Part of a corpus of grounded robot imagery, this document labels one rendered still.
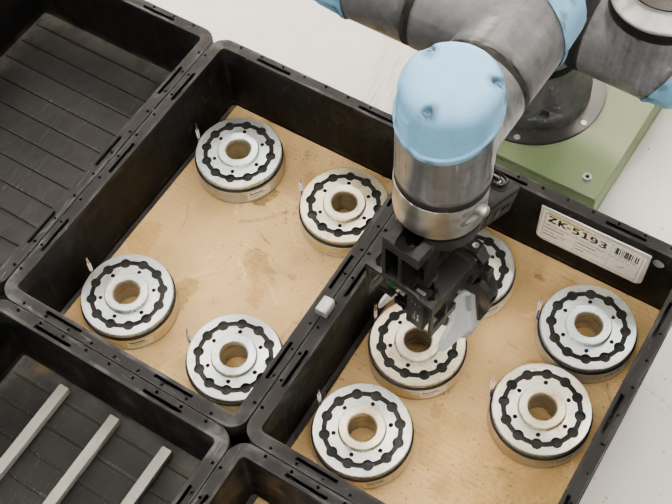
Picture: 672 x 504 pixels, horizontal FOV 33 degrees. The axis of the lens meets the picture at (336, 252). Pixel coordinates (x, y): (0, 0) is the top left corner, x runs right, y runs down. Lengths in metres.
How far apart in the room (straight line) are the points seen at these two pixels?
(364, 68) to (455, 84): 0.83
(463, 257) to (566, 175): 0.51
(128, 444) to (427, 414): 0.31
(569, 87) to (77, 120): 0.61
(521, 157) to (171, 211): 0.45
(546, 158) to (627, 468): 0.40
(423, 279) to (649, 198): 0.63
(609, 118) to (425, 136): 0.75
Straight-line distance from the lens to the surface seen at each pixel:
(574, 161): 1.44
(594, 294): 1.23
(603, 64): 1.32
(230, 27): 1.66
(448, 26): 0.85
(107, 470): 1.19
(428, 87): 0.76
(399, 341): 1.17
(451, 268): 0.93
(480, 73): 0.77
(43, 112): 1.44
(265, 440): 1.07
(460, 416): 1.18
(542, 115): 1.46
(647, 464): 1.33
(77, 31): 1.52
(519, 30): 0.83
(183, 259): 1.28
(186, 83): 1.31
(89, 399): 1.23
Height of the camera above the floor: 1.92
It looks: 59 degrees down
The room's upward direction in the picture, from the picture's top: 4 degrees counter-clockwise
